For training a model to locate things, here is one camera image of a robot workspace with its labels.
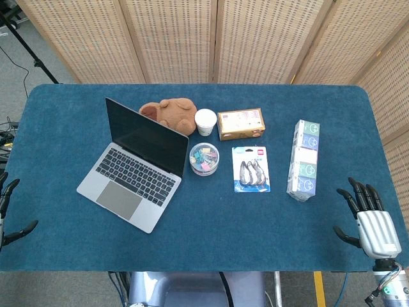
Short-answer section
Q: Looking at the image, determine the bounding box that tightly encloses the brown capybara plush toy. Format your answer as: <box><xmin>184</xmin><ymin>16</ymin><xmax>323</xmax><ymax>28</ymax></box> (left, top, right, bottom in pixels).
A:
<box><xmin>138</xmin><ymin>97</ymin><xmax>197</xmax><ymax>138</ymax></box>

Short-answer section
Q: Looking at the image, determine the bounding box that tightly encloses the wrapped pocket tissue multipack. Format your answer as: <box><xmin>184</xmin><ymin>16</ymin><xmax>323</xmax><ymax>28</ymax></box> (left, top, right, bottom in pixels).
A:
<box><xmin>286</xmin><ymin>119</ymin><xmax>321</xmax><ymax>203</ymax></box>

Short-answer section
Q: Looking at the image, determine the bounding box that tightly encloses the carabiner blister pack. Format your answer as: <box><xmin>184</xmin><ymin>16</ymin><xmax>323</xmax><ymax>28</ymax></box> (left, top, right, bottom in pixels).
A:
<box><xmin>231</xmin><ymin>145</ymin><xmax>272</xmax><ymax>194</ymax></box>

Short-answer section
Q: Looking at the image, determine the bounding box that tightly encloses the silver laptop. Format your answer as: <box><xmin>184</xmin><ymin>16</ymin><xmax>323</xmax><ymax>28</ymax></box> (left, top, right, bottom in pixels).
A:
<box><xmin>76</xmin><ymin>97</ymin><xmax>190</xmax><ymax>235</ymax></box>

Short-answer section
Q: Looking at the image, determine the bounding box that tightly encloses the black cable on torso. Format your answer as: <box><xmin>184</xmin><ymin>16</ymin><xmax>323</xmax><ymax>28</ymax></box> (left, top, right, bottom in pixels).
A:
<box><xmin>218</xmin><ymin>271</ymin><xmax>236</xmax><ymax>307</ymax></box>

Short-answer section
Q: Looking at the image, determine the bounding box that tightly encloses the right black-fingered silver robot hand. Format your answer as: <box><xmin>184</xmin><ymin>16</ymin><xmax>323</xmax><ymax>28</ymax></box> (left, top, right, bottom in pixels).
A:
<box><xmin>332</xmin><ymin>177</ymin><xmax>403</xmax><ymax>258</ymax></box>

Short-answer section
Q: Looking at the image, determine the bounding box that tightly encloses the black tripod stand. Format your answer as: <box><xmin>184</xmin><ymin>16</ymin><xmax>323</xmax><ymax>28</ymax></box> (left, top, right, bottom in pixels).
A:
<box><xmin>0</xmin><ymin>9</ymin><xmax>60</xmax><ymax>85</ymax></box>

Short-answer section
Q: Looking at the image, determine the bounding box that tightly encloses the white paper cup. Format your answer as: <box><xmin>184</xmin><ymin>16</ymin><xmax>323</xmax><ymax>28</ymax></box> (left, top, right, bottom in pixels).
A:
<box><xmin>194</xmin><ymin>108</ymin><xmax>219</xmax><ymax>138</ymax></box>

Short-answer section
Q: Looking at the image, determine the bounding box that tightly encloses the clear tub of binder clips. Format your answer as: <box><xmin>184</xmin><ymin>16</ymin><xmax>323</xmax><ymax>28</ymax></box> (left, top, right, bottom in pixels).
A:
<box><xmin>189</xmin><ymin>142</ymin><xmax>221</xmax><ymax>177</ymax></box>

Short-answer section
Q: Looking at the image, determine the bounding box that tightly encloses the silver-blue robot torso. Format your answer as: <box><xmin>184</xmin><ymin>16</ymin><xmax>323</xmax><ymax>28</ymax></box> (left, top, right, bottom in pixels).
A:
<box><xmin>127</xmin><ymin>271</ymin><xmax>266</xmax><ymax>307</ymax></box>

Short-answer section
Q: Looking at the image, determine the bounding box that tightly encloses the tangle of floor cables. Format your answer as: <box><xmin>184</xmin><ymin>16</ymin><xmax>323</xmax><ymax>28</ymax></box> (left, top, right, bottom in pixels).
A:
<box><xmin>0</xmin><ymin>116</ymin><xmax>20</xmax><ymax>162</ymax></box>

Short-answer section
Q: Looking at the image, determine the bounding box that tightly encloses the blue table mat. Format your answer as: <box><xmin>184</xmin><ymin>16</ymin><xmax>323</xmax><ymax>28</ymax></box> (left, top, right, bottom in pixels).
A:
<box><xmin>0</xmin><ymin>83</ymin><xmax>402</xmax><ymax>273</ymax></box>

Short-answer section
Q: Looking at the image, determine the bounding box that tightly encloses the golden tissue box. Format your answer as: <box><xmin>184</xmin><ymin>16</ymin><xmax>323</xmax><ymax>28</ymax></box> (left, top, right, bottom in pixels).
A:
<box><xmin>217</xmin><ymin>107</ymin><xmax>266</xmax><ymax>142</ymax></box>

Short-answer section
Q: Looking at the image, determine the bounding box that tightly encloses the black cable bundle under table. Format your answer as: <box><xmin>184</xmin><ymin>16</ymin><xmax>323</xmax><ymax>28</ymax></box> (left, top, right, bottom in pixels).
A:
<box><xmin>107</xmin><ymin>271</ymin><xmax>130</xmax><ymax>307</ymax></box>

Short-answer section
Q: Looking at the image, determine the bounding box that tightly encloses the metal table leg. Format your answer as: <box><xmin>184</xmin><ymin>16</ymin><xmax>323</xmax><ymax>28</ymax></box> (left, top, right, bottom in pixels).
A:
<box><xmin>274</xmin><ymin>271</ymin><xmax>284</xmax><ymax>307</ymax></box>

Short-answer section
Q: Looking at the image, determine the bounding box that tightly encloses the left black-fingered silver robot hand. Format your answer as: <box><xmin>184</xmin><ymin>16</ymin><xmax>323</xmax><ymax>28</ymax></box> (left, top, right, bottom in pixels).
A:
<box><xmin>0</xmin><ymin>171</ymin><xmax>39</xmax><ymax>252</ymax></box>

